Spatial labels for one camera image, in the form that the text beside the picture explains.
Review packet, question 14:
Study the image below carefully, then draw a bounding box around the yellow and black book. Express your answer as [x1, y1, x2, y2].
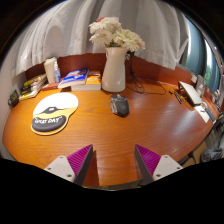
[23, 73, 47, 88]

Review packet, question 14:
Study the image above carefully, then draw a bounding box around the pale yellow book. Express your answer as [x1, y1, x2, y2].
[18, 86, 43, 102]

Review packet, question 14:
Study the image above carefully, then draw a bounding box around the dark green mug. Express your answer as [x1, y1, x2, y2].
[8, 89, 20, 108]

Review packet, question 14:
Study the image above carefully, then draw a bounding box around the blue book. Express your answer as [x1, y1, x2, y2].
[57, 68, 90, 90]

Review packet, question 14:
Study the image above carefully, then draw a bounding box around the black pen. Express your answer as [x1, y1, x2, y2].
[173, 91, 183, 105]

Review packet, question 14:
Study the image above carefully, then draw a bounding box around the white ceramic vase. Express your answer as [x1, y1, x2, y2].
[101, 46, 129, 93]

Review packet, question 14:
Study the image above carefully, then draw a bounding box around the silver laptop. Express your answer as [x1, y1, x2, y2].
[178, 80, 204, 107]

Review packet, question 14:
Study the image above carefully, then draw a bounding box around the white lidded cup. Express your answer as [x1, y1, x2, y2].
[43, 57, 58, 84]

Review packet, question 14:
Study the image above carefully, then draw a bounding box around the dark grey computer mouse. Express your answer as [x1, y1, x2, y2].
[109, 94, 130, 117]

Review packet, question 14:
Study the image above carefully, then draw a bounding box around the white paper sheet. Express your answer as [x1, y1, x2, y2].
[194, 104, 211, 124]

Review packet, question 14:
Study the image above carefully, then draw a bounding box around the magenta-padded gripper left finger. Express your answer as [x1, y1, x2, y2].
[43, 143, 95, 187]

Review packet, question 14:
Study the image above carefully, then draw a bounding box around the black cable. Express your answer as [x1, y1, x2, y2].
[125, 51, 168, 96]

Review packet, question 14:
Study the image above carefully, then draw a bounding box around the white curtain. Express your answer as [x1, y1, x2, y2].
[11, 0, 191, 79]

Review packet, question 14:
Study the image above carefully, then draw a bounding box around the dark framed window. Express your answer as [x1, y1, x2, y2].
[179, 16, 223, 94]

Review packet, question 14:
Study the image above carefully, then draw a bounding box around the orange book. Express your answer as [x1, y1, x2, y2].
[70, 70, 102, 92]

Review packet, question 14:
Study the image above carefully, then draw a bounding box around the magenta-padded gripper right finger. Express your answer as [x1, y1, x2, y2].
[134, 143, 184, 186]

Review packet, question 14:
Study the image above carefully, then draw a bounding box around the red-brown book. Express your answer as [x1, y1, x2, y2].
[40, 82, 60, 92]

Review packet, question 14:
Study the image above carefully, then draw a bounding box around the white black yellow mouse pad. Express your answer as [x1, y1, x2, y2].
[30, 92, 80, 136]

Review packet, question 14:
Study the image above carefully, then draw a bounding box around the white flower bouquet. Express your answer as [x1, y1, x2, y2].
[88, 16, 146, 53]

